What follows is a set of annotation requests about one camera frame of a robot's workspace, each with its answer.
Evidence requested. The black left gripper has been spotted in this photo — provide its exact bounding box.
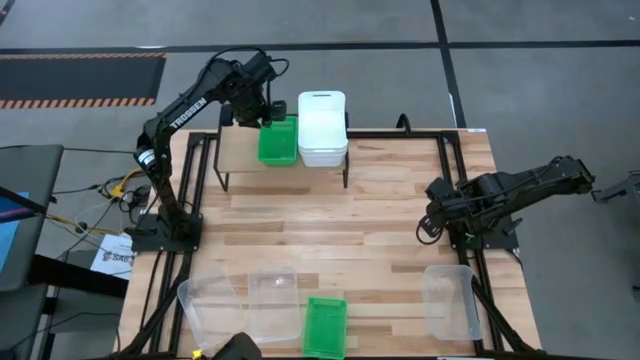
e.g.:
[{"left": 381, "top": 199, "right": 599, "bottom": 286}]
[{"left": 230, "top": 82, "right": 288, "bottom": 129}]

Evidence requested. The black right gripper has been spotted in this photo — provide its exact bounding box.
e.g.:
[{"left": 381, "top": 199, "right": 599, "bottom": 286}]
[{"left": 415, "top": 199, "right": 464, "bottom": 247}]

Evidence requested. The clear plastic basket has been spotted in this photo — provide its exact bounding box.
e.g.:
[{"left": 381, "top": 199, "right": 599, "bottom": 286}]
[
  {"left": 176, "top": 267, "right": 249, "bottom": 351},
  {"left": 422, "top": 264, "right": 483, "bottom": 343},
  {"left": 248, "top": 265, "right": 303, "bottom": 345}
]

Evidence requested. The wooden shelf with black legs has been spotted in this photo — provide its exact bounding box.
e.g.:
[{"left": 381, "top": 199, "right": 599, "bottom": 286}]
[{"left": 213, "top": 102, "right": 351, "bottom": 194}]

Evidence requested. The grey chair base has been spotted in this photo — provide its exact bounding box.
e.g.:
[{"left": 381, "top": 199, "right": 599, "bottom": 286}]
[{"left": 589, "top": 169, "right": 640, "bottom": 204}]

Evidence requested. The black hazard-striped floor mat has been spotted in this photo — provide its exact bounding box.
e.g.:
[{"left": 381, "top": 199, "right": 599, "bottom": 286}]
[{"left": 0, "top": 53, "right": 167, "bottom": 110}]

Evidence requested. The black rounded object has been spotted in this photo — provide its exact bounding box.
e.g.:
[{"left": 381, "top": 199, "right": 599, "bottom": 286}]
[{"left": 210, "top": 331, "right": 265, "bottom": 360}]

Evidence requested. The white printed paper sheet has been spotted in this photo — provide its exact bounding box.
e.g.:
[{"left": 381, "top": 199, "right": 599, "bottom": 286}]
[{"left": 89, "top": 232, "right": 136, "bottom": 281}]

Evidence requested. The grey cart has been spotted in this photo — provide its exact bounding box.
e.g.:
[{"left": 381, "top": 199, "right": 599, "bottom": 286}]
[{"left": 0, "top": 144, "right": 65, "bottom": 291}]

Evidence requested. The blue box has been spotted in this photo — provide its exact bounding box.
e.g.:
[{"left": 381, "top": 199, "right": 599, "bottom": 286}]
[{"left": 0, "top": 192, "right": 31, "bottom": 274}]

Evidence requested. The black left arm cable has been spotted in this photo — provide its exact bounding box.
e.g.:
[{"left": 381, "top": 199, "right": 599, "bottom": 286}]
[{"left": 207, "top": 45, "right": 291, "bottom": 79}]

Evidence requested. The black aluminium table frame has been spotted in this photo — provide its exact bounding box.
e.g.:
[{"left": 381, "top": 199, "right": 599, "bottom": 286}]
[{"left": 107, "top": 112, "right": 551, "bottom": 360}]

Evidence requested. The yellow cable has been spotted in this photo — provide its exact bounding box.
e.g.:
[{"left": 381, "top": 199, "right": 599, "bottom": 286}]
[{"left": 107, "top": 167, "right": 156, "bottom": 199}]

